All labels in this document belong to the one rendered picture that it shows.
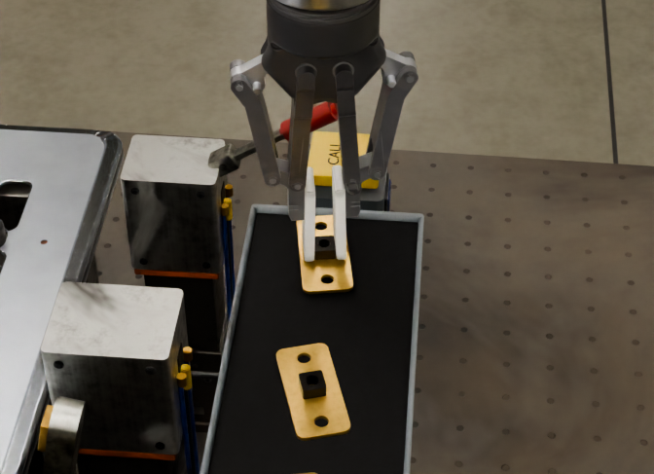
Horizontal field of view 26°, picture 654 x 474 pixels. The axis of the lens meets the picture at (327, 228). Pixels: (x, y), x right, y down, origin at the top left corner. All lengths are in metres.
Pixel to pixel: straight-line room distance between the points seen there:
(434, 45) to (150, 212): 2.06
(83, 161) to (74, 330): 0.36
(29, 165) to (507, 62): 2.00
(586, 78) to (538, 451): 1.81
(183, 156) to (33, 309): 0.20
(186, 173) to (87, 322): 0.25
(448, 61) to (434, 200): 1.47
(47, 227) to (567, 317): 0.65
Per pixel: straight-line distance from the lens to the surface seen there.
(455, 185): 1.87
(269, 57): 0.96
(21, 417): 1.22
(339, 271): 1.07
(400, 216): 1.12
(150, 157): 1.35
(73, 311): 1.14
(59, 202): 1.41
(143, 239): 1.38
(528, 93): 3.22
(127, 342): 1.11
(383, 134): 1.00
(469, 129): 3.10
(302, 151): 1.00
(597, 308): 1.73
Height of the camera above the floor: 1.91
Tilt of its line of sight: 42 degrees down
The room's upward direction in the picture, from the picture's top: straight up
